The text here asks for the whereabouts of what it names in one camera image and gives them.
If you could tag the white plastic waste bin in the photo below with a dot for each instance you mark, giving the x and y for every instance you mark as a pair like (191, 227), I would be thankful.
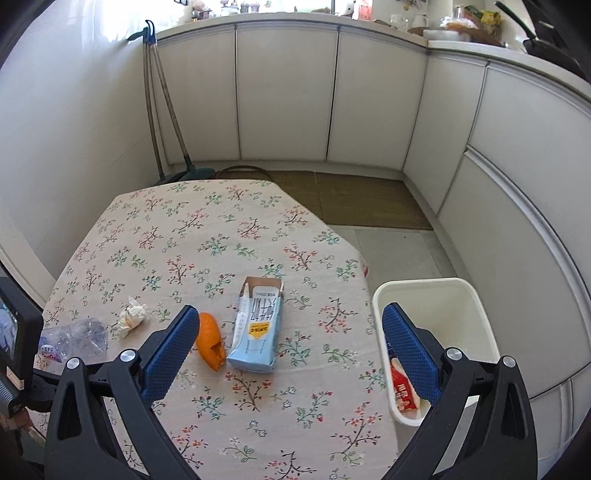
(443, 304)

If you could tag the crumpled clear plastic bag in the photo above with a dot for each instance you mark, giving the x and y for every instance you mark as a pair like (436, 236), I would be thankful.
(78, 337)

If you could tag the black frying pan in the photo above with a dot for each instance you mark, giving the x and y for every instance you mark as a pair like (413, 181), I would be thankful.
(549, 53)

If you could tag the large orange peel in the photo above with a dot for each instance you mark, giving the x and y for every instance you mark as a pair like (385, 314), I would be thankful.
(207, 337)

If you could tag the yellow snack packet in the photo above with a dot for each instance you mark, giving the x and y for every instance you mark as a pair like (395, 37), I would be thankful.
(485, 16)

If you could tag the bread in clear bag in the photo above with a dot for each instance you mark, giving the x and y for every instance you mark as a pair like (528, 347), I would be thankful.
(458, 24)

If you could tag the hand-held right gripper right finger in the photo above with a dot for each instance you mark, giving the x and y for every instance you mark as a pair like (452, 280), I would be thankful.
(411, 355)

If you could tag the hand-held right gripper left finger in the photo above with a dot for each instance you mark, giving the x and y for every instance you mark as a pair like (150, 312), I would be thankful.
(168, 350)

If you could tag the brown woven floor mat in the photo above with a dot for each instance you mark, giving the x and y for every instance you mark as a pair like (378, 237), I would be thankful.
(295, 194)
(369, 198)

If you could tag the light blue milk carton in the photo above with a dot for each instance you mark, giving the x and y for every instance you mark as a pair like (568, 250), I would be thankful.
(256, 332)

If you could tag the white mug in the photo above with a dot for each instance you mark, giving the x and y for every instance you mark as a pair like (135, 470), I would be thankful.
(419, 21)

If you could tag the red snack packet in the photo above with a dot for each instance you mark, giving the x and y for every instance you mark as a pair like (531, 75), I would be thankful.
(404, 392)

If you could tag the crumpled white tissue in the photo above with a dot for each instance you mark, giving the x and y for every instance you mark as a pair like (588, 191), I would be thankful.
(129, 318)

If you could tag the white kitchen cabinets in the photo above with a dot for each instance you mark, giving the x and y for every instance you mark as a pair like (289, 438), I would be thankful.
(369, 92)

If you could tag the white tray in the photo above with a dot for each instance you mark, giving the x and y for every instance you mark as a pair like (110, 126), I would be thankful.
(445, 35)

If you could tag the floral tablecloth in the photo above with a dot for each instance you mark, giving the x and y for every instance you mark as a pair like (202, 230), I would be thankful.
(184, 230)

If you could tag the clear glass jar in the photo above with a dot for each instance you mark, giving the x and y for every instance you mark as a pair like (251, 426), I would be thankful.
(399, 22)

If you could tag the pink bottle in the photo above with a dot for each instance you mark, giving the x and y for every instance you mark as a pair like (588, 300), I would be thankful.
(365, 10)

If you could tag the brown rattan hoop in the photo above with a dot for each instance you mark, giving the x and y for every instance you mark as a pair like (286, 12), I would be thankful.
(240, 167)

